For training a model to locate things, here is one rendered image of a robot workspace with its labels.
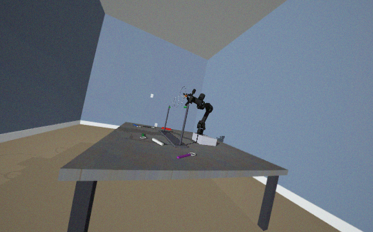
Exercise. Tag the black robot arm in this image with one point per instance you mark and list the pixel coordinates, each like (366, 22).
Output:
(201, 105)

